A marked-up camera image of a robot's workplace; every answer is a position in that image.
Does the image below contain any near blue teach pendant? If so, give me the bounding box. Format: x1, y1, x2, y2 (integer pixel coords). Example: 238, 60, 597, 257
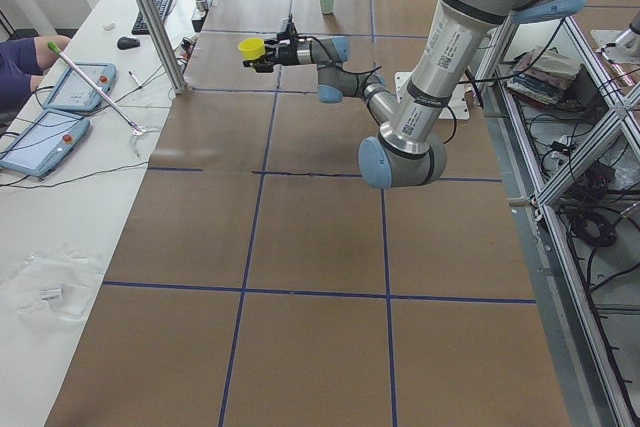
1, 109, 90, 178

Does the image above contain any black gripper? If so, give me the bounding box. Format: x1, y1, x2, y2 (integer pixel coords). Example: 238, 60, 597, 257
242, 38, 297, 72

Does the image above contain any metal cup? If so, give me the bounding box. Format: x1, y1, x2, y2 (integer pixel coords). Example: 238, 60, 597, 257
195, 0, 209, 12

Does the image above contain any white marker pen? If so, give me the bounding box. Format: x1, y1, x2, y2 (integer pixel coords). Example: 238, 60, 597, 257
128, 70, 143, 89

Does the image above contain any yellow plastic cup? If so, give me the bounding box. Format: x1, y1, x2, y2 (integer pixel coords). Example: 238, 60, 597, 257
237, 38, 266, 61

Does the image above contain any clear plastic bag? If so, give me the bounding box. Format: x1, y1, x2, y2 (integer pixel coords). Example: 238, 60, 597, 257
1, 250, 104, 332

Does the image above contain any stack of books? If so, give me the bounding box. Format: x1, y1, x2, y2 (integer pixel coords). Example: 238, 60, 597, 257
506, 46, 582, 105

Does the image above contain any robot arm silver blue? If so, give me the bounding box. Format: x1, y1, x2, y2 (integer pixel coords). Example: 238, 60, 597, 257
238, 0, 587, 189

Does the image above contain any far blue teach pendant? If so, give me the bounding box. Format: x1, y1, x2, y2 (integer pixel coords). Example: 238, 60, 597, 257
43, 62, 117, 113

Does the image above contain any grabber stick with green handle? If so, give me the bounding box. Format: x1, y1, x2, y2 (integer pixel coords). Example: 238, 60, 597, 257
47, 41, 157, 136

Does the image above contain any aluminium frame post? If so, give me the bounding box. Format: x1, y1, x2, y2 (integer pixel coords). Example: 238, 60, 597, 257
136, 0, 187, 95

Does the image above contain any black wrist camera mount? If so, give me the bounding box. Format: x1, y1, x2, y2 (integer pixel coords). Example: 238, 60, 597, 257
276, 16, 298, 42

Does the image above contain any light green plastic cup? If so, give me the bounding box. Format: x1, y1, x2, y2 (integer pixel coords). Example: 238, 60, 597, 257
319, 0, 335, 15

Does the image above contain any seated person in dark clothes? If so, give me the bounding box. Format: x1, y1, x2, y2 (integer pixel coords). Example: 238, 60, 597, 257
1, 35, 71, 113

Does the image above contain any black computer mouse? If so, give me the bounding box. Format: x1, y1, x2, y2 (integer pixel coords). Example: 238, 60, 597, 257
116, 36, 140, 51

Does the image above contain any blue teach pendant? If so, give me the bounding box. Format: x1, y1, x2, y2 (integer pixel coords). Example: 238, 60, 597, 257
43, 62, 117, 113
1, 109, 90, 178

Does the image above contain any black keyboard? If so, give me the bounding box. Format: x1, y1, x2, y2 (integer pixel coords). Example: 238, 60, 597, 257
131, 0, 173, 36

